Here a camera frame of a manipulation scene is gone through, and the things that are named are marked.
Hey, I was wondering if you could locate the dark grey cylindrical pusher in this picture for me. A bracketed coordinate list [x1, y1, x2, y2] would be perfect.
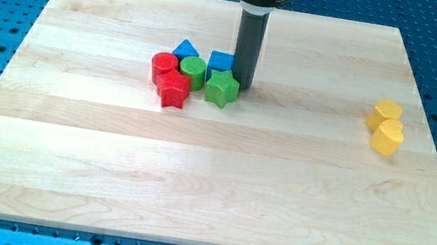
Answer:
[232, 10, 269, 89]

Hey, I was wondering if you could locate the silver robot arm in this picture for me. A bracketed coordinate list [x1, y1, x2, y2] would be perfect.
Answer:
[232, 0, 294, 89]

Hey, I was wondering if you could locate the yellow hexagon block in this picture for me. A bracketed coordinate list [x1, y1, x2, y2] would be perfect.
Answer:
[366, 98, 403, 131]

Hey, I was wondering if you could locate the yellow heart block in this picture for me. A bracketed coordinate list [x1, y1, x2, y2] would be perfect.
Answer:
[369, 119, 405, 157]

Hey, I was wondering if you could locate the blue cube block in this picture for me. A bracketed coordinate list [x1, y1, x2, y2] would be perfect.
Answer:
[205, 50, 234, 80]

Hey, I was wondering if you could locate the green star block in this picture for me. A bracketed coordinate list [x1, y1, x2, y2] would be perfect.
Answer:
[204, 70, 240, 109]

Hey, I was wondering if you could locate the green cylinder block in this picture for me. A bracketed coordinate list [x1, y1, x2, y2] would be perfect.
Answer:
[180, 56, 207, 91]

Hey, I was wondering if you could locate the blue triangle block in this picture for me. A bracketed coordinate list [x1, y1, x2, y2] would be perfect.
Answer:
[172, 39, 200, 62]

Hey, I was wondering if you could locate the red cylinder block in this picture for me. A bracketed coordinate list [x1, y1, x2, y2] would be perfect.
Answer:
[151, 52, 179, 83]

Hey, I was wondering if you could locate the red star block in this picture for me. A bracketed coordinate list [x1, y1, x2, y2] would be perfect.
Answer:
[156, 70, 191, 109]

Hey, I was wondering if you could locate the light wooden board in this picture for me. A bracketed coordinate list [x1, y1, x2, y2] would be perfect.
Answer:
[0, 0, 437, 245]

